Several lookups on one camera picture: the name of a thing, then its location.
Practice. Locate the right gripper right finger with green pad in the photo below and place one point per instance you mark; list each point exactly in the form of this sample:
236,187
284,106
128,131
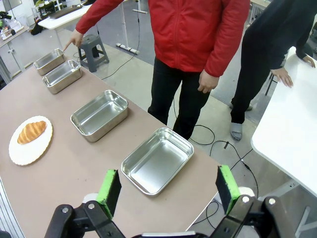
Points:
227,188

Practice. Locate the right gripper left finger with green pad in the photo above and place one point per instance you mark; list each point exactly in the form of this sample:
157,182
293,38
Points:
109,191

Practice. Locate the red jacket person's right forearm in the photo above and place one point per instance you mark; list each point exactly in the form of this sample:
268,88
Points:
91,19

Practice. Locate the red jacket person's left forearm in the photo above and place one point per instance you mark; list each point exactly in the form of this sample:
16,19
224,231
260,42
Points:
223,59

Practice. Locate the dark clothed person's left forearm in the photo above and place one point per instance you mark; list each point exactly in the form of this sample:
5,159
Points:
301,44

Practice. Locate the dark clothed person's right forearm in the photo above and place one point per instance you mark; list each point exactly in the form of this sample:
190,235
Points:
278,62

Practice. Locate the medium steel container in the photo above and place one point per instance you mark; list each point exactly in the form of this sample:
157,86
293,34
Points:
99,119

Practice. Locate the golden croissant bread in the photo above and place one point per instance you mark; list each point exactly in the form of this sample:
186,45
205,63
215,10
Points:
31,132

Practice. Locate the small deep steel container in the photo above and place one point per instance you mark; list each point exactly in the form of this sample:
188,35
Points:
48,62
60,78

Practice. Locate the red jacket person's left hand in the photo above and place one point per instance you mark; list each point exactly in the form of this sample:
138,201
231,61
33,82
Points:
208,81

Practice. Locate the dark clothed person's right hand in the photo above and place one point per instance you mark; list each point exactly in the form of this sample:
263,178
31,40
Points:
283,78

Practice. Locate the dark clothed person's left hand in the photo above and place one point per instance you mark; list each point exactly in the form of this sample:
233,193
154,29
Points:
310,62

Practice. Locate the red jacket person's right hand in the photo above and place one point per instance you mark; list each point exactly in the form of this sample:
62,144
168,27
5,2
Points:
77,38

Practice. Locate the shallow wide steel tray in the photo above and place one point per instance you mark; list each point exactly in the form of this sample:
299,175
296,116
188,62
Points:
156,166

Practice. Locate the white scalloped paper plate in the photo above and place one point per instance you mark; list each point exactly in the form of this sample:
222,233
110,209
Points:
27,152

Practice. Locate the large white side table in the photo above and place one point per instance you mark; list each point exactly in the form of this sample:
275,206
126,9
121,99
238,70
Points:
292,124

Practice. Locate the black folding chair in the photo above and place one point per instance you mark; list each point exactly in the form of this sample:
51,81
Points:
271,81

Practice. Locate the grey plastic stool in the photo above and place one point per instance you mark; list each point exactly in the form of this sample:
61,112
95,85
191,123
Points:
92,49

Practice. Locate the white power strip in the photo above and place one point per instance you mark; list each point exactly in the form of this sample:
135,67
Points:
125,47

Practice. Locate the person in dark clothes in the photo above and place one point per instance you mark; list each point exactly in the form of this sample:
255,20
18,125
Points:
265,37

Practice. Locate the person in red jacket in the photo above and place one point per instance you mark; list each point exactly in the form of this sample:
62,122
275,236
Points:
193,32

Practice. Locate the white storage cabinet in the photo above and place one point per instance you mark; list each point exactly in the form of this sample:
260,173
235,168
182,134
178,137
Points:
12,57

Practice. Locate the long white background table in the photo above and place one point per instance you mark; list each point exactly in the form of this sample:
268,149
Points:
62,19

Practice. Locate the small black bag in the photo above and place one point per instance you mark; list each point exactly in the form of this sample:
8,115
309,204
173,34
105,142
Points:
36,28

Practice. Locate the black keyboard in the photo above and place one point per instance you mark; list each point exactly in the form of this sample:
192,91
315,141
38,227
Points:
65,12

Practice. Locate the aluminium frame profile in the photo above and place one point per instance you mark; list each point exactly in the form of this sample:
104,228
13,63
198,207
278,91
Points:
10,213

